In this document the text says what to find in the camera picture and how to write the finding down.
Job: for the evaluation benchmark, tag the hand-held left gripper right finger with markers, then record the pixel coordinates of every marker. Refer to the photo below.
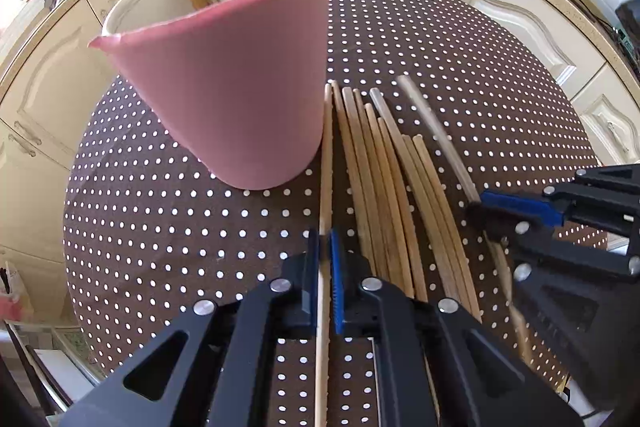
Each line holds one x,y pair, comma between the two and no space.
336,277

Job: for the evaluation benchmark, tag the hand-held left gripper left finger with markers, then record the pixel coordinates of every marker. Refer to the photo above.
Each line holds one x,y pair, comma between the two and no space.
314,272

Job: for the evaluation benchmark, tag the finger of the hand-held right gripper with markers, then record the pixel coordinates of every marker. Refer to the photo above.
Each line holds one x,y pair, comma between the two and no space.
492,222
520,207

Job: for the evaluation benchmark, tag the pile of chopsticks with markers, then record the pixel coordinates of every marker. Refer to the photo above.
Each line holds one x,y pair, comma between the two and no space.
380,187

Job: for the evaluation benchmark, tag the greyish wooden chopstick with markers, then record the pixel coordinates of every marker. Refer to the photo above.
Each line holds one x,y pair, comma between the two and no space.
435,132

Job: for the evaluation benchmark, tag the pale slender wooden chopstick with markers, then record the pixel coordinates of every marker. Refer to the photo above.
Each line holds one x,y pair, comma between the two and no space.
327,157

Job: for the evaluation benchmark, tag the pink cup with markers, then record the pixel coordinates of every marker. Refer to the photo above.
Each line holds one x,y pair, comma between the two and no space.
240,82

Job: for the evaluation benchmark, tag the polka dot round table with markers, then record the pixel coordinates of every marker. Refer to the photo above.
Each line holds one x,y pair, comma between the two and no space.
150,217

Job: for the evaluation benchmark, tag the dark grey device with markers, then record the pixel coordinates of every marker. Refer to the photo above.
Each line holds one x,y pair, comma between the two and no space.
629,32

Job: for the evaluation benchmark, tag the pink plastic bag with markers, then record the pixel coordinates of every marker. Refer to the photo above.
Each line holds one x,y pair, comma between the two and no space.
15,302

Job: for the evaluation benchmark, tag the cream base cabinets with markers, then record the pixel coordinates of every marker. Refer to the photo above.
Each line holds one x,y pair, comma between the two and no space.
45,72

